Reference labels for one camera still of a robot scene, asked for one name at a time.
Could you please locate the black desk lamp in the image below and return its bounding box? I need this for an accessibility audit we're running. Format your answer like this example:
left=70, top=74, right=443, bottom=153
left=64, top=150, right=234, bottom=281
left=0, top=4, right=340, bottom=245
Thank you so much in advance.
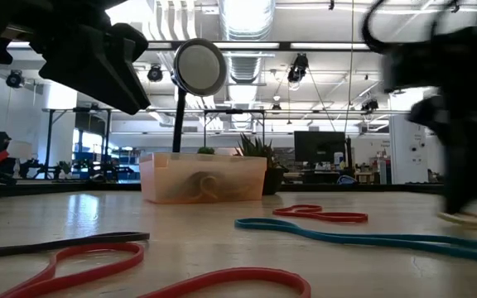
left=171, top=37, right=228, bottom=153

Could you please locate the white round pillar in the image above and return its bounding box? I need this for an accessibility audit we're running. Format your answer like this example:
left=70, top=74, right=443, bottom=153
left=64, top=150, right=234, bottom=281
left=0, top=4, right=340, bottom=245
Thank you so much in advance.
left=388, top=113, right=429, bottom=185

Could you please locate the black right camera cable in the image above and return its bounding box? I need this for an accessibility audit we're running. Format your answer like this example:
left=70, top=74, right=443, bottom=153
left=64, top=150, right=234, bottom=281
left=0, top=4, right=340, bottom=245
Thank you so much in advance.
left=361, top=0, right=391, bottom=55

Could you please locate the dark purple rubber band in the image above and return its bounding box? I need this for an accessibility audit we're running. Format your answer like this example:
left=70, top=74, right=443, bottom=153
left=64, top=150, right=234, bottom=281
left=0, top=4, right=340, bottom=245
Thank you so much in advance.
left=0, top=231, right=152, bottom=262

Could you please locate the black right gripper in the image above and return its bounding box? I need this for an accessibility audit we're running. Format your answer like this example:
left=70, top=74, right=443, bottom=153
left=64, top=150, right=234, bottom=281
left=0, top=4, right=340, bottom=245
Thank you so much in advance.
left=381, top=24, right=477, bottom=215

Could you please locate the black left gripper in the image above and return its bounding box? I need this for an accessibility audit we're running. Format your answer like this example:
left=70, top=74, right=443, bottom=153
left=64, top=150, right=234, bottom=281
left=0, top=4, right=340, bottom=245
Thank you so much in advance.
left=0, top=0, right=152, bottom=117

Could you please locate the black computer monitor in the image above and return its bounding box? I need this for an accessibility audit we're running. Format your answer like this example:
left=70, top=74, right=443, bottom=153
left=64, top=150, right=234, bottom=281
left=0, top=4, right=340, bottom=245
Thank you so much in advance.
left=293, top=130, right=347, bottom=165

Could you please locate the blue storage shelf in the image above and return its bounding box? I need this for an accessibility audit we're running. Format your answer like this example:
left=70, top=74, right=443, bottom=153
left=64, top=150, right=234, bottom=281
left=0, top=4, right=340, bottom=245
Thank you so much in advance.
left=116, top=148, right=141, bottom=181

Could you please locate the teal rubber band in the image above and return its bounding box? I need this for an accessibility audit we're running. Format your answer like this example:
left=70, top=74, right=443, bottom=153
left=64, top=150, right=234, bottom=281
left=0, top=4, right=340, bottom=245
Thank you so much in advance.
left=234, top=218, right=477, bottom=263

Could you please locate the black overhead light beam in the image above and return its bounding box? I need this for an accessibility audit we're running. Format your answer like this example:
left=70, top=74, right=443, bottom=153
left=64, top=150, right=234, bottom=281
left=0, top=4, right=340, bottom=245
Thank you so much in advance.
left=146, top=40, right=384, bottom=54

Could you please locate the yellow rubber band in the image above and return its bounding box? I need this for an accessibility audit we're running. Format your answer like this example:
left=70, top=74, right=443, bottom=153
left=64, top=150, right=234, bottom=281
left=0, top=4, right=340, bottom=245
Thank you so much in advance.
left=436, top=209, right=477, bottom=232

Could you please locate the red rubber band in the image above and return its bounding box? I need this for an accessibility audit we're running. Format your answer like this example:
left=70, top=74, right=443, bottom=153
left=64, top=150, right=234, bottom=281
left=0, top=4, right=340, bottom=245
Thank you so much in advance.
left=0, top=243, right=312, bottom=298
left=272, top=204, right=369, bottom=224

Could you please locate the silver ventilation duct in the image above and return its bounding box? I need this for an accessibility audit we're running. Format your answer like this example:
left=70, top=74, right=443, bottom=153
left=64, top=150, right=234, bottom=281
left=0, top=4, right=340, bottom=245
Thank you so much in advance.
left=218, top=0, right=277, bottom=84

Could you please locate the spiky green potted plant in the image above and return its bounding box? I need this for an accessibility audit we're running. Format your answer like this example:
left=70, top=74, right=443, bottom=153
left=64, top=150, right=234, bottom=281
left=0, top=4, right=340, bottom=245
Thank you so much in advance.
left=234, top=132, right=290, bottom=196

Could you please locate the orange translucent plastic bin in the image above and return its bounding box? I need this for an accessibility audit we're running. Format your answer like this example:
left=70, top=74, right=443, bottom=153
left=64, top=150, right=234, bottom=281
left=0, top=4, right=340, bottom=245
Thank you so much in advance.
left=138, top=151, right=268, bottom=205

